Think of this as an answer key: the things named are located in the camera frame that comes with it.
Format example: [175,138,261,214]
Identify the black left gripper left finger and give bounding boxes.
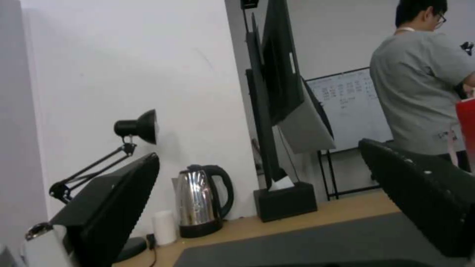
[24,152,161,267]

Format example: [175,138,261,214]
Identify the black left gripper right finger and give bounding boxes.
[358,138,475,258]

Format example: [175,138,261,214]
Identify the red paper bag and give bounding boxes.
[455,97,475,174]

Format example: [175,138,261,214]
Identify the white cylindrical container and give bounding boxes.
[152,210,177,246]

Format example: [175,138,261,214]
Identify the black desk lamp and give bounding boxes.
[49,109,161,260]

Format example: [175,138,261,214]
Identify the stainless steel electric kettle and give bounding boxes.
[171,164,235,238]

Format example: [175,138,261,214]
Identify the person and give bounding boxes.
[369,0,475,170]

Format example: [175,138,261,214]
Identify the whiteboard on black stand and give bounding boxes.
[304,66,395,201]

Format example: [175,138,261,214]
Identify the dark grey desk mat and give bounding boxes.
[173,211,475,267]

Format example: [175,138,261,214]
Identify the black computer monitor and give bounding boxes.
[241,0,337,192]

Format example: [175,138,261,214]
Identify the black power cable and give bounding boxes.
[145,233,158,267]

